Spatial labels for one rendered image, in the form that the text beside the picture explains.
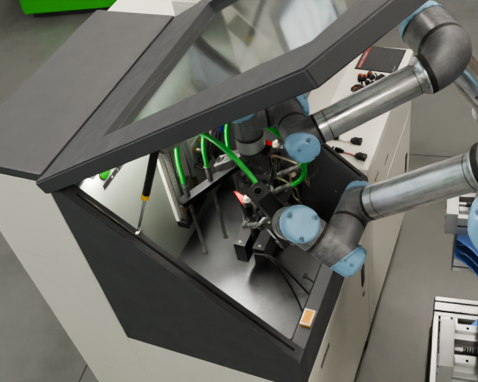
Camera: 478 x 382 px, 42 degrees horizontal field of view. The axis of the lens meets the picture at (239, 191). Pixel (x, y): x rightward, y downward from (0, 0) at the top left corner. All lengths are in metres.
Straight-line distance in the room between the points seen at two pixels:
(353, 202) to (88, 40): 0.97
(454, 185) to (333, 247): 0.27
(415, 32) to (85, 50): 0.92
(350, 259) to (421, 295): 1.66
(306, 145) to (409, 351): 1.54
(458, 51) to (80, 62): 1.01
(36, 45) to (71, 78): 3.54
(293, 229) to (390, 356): 1.59
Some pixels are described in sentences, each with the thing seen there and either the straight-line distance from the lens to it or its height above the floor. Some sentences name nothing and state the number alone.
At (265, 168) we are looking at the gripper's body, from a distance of 1.64.
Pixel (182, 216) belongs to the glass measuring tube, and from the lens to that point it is 2.02.
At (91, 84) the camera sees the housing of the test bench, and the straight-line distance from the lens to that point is 1.75.
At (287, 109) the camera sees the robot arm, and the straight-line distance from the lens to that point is 1.51.
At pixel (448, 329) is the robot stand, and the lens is 1.69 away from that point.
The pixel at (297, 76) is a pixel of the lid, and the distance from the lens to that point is 0.94.
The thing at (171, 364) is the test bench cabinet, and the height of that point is 0.69.
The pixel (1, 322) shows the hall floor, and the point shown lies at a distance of 3.34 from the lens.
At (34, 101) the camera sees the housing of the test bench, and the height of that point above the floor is 1.50.
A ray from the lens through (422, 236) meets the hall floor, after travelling 3.16.
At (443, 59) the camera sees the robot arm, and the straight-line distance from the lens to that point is 1.48.
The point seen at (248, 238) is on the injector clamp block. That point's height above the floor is 0.98.
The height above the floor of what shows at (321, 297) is 0.95.
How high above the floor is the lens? 2.41
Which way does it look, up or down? 44 degrees down
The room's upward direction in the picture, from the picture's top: 13 degrees counter-clockwise
